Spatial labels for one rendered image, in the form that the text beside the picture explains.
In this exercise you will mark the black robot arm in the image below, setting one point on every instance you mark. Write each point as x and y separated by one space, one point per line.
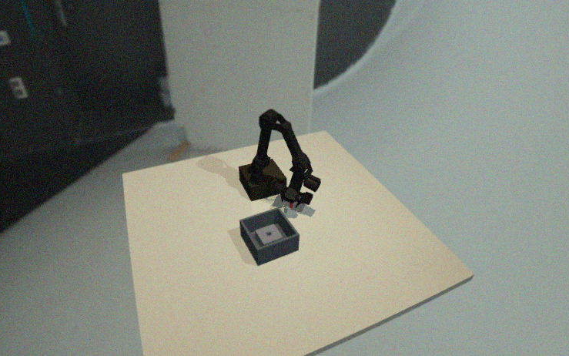
300 161

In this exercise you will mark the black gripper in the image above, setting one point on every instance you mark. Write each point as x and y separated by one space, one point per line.
305 198

